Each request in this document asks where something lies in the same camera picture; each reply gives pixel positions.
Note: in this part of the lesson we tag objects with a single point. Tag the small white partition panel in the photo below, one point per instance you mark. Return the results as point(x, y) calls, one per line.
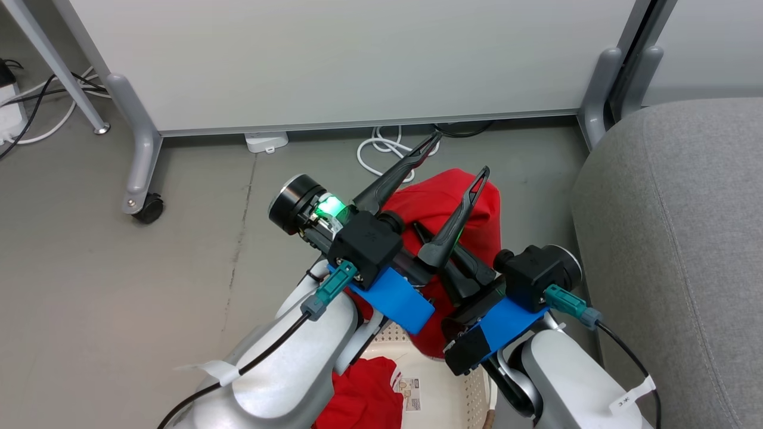
point(709, 47)

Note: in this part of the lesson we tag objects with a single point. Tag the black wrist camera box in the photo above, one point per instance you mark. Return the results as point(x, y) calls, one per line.
point(527, 277)
point(365, 244)

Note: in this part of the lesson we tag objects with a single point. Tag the printed clothing label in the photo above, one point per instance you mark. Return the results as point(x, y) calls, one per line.
point(410, 393)

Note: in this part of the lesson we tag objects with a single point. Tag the grey metal table leg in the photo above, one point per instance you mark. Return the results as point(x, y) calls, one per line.
point(56, 62)

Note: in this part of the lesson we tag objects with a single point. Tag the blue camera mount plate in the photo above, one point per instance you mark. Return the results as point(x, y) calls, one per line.
point(396, 301)
point(509, 325)

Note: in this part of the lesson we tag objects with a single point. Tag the white power strip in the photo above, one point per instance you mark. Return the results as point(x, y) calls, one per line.
point(11, 113)

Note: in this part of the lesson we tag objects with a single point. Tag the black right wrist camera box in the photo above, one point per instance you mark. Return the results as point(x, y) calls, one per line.
point(527, 277)

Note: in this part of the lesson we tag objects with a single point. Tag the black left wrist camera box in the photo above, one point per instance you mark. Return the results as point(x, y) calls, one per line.
point(365, 244)

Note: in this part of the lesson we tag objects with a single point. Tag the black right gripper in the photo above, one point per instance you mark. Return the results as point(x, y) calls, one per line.
point(468, 348)

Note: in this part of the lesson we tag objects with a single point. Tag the blue right camera mount plate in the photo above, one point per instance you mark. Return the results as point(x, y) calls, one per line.
point(509, 325)

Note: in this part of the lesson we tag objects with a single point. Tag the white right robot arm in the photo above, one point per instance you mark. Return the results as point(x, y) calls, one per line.
point(566, 381)

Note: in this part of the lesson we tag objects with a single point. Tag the blue left camera mount plate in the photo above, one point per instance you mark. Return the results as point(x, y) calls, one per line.
point(396, 301)

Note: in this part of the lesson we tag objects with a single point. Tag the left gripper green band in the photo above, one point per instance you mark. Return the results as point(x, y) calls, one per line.
point(295, 202)

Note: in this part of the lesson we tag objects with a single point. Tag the grey partition foot with caster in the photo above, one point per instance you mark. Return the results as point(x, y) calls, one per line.
point(140, 143)

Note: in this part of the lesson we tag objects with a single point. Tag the large white partition panel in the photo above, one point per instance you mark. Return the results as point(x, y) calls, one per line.
point(357, 59)

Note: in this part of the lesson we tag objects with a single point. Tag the red clothing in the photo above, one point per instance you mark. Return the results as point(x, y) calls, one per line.
point(444, 199)

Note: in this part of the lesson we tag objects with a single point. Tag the grey fabric sofa seat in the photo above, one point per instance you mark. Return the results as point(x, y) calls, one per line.
point(673, 250)

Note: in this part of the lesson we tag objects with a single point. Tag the white power adapter box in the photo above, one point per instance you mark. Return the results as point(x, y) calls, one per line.
point(266, 142)

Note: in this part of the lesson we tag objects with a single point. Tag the black caster wheel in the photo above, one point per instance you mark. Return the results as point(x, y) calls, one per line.
point(148, 210)

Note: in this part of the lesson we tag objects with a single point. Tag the cream plastic laundry basket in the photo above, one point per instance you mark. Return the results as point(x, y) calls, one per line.
point(447, 390)

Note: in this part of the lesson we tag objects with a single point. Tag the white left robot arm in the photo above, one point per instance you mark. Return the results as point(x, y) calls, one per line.
point(286, 375)

